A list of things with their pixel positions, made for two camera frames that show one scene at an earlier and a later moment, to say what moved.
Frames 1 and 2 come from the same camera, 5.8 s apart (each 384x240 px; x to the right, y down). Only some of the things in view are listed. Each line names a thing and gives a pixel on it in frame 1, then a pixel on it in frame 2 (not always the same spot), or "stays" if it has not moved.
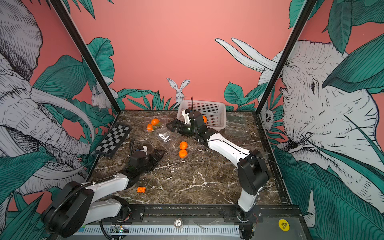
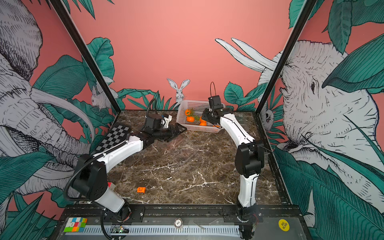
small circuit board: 119,229 stays
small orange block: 141,189 stays
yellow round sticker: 283,225 stays
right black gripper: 178,123 -> 204,115
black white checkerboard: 111,143 stays
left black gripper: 158,155 -> 178,132
